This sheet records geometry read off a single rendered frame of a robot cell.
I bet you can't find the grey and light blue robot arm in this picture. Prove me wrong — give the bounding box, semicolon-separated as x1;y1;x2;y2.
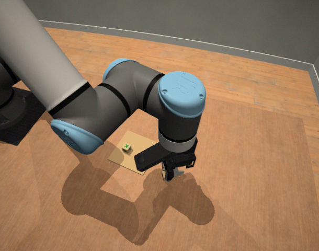
0;0;206;172

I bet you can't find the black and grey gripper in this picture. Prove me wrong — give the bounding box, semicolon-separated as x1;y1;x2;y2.
162;137;198;181

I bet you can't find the tan flat mat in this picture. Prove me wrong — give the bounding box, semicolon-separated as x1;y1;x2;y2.
108;131;158;175

